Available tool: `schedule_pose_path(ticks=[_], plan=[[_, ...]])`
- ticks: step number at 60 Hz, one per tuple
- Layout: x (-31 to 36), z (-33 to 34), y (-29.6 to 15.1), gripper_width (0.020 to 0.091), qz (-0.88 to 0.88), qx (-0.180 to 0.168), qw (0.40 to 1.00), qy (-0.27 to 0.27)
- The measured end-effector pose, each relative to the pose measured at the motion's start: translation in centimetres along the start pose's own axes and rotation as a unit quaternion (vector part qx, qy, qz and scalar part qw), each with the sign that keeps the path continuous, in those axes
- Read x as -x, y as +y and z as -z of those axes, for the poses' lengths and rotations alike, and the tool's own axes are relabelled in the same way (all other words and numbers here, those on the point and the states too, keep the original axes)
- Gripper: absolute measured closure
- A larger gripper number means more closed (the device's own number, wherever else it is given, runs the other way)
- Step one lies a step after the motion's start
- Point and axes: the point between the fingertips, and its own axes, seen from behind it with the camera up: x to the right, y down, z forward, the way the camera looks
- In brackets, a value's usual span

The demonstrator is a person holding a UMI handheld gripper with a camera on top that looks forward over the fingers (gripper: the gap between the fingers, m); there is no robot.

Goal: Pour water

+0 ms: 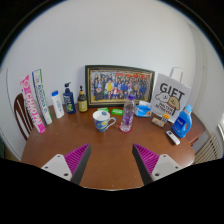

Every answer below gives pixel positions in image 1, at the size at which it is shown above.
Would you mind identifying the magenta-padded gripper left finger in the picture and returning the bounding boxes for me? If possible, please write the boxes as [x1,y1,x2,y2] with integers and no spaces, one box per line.
[40,143,92,186]

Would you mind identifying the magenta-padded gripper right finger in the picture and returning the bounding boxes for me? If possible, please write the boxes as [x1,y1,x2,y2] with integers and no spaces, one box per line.
[131,143,184,186]

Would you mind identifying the clear plastic water bottle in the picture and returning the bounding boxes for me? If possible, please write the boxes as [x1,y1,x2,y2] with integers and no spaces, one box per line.
[119,93,136,133]

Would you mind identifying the white remote control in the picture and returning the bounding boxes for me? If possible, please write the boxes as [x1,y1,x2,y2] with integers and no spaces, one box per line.
[165,130,181,146]

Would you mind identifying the flat round red coaster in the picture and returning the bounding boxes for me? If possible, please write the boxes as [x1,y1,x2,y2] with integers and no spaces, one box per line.
[118,124,133,134]

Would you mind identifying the blue detergent bottle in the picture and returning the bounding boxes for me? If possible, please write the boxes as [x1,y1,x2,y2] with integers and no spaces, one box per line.
[171,104,194,139]

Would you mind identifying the blue painted ceramic mug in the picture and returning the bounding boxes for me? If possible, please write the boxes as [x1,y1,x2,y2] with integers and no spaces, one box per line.
[92,110,118,133]

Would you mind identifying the blue tissue pack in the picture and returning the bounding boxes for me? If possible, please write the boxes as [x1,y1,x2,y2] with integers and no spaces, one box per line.
[134,100,153,118]

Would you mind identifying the white radiator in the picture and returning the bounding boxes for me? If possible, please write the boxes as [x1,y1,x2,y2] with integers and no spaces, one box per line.
[194,133,223,165]

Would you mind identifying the white bottle with blue cap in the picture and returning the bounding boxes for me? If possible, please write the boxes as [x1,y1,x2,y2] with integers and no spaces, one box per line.
[50,90,66,119]

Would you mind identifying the dark blue pump bottle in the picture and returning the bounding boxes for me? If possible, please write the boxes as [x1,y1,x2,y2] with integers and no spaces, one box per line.
[62,81,77,115]

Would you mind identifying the amber pump bottle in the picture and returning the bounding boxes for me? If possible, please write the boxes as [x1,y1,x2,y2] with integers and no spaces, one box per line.
[77,85,89,113]

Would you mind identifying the wooden chair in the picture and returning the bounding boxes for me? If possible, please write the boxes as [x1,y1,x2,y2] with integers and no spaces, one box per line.
[13,92,35,142]

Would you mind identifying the white paper gift bag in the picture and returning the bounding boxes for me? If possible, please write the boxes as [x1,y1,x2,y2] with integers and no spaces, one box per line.
[149,66,192,124]

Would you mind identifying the pink long box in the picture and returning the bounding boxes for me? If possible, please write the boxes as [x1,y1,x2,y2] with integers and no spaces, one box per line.
[19,74,47,134]

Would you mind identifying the white and green long box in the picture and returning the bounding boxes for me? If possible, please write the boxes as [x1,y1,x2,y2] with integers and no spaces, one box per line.
[31,68,54,126]

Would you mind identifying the framed group photograph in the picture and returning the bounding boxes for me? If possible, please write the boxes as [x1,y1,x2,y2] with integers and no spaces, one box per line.
[84,64,156,108]

